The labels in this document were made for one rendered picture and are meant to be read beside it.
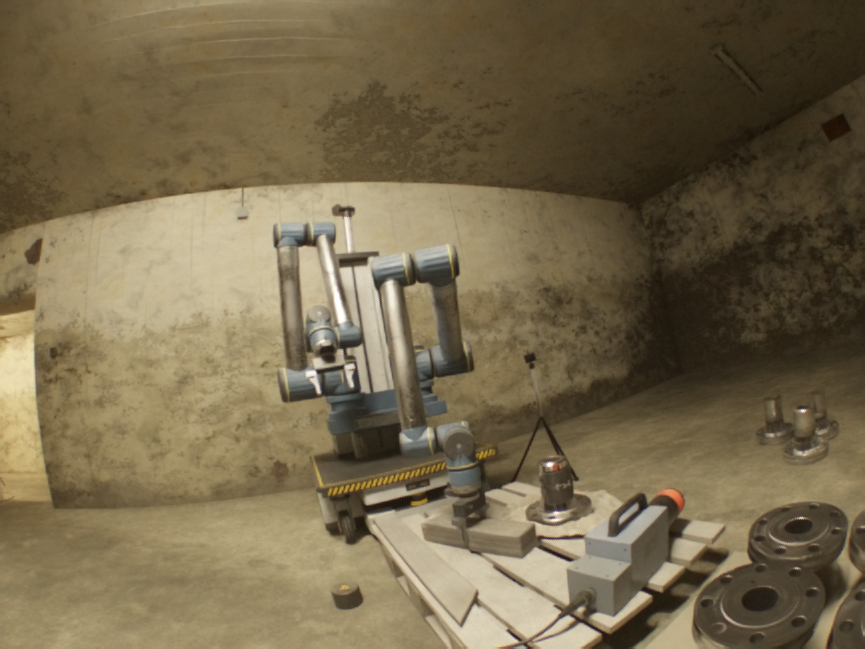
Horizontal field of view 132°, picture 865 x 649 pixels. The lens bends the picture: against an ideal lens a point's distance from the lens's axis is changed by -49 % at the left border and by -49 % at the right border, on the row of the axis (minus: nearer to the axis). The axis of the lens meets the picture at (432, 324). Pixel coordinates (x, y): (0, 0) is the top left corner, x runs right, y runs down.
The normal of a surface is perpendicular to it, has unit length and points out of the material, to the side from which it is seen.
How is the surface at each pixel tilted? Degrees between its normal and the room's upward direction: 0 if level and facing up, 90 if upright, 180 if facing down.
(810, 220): 90
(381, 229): 90
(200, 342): 90
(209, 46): 180
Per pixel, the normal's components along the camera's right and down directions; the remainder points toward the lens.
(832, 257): -0.92, 0.11
